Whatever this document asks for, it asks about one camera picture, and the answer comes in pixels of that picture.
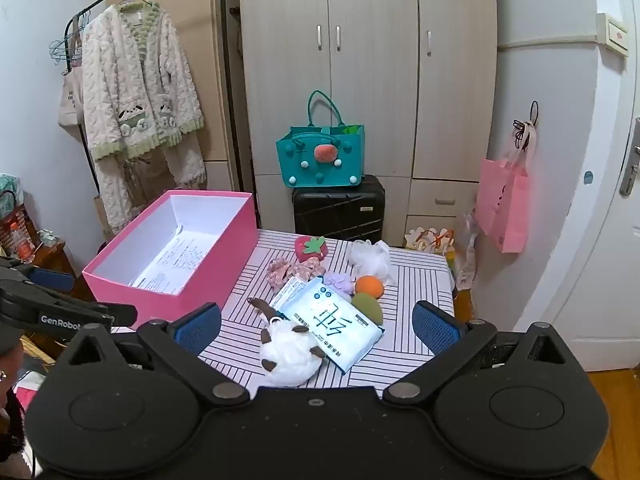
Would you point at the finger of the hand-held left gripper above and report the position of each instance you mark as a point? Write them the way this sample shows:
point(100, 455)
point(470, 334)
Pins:
point(75, 312)
point(52, 280)

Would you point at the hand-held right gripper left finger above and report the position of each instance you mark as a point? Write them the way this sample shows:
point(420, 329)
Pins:
point(200, 327)

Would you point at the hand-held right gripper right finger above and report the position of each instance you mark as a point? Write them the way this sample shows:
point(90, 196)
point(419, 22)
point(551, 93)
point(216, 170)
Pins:
point(435, 330)

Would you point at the pink cardboard box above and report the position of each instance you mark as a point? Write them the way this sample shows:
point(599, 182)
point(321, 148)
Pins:
point(150, 305)

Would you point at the green makeup sponge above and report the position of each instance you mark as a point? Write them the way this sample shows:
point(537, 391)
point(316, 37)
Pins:
point(367, 308)

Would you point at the orange makeup sponge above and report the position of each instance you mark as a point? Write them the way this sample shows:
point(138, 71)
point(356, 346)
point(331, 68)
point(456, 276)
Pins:
point(370, 285)

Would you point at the white plush with orange ball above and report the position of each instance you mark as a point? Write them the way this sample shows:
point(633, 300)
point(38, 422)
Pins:
point(372, 260)

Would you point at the white brown plush toy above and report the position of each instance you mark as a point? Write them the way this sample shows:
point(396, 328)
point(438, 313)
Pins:
point(290, 355)

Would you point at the small white wipes packet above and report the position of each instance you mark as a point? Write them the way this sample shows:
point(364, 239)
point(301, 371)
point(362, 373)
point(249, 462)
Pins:
point(292, 292)

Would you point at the blue white tissue packet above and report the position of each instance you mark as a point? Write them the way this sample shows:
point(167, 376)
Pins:
point(335, 325)

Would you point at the pink floral scrunchie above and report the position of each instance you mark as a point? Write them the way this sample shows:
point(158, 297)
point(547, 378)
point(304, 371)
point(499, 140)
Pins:
point(285, 270)

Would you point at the purple plush toy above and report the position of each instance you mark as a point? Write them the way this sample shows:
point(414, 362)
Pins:
point(337, 281)

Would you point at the pink strawberry plush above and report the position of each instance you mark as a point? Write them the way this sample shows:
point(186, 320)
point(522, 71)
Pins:
point(306, 253)

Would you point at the wooden side table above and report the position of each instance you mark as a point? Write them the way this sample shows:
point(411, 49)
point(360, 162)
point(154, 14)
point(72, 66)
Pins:
point(55, 258)

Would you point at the small pale green toy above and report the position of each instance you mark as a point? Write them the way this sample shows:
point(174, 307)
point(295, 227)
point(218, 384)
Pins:
point(49, 239)

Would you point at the red label bottle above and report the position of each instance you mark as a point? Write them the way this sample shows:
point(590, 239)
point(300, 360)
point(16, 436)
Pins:
point(22, 245)

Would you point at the striped tablecloth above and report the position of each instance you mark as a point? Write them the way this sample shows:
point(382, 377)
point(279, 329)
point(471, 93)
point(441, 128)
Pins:
point(415, 280)

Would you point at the clear plastic bag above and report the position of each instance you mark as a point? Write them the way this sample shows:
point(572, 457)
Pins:
point(465, 265)

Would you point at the printed paper sheet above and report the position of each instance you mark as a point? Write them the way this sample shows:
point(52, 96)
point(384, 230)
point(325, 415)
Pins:
point(175, 260)

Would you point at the colourful bottle pack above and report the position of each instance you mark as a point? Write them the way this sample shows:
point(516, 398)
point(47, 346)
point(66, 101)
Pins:
point(430, 242)

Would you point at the green patterned tissue pack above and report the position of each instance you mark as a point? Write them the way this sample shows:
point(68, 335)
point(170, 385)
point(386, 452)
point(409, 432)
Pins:
point(7, 185)

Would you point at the cream fleece pajama pants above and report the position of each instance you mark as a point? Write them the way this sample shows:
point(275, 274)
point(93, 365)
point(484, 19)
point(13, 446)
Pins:
point(116, 195)

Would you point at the pink paper bag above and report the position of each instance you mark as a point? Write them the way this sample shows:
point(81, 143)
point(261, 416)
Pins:
point(502, 205)

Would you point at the black suitcase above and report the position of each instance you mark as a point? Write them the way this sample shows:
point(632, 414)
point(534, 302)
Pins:
point(340, 210)

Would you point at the white door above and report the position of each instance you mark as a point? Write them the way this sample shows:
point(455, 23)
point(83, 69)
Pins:
point(600, 260)

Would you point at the beige canvas tote bag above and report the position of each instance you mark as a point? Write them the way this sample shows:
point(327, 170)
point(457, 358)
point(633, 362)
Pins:
point(69, 100)

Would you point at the teal felt tote bag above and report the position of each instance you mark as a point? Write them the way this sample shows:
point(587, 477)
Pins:
point(310, 170)

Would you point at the cream fleece pajama jacket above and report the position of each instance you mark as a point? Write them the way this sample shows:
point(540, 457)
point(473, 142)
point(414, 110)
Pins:
point(125, 85)

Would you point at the blue door sticker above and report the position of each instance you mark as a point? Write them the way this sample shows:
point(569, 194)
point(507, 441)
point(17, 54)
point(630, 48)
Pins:
point(588, 177)

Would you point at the beige wardrobe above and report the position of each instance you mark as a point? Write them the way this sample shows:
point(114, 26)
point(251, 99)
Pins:
point(375, 85)

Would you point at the cream wall switch box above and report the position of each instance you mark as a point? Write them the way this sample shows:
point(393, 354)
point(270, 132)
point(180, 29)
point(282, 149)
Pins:
point(612, 35)

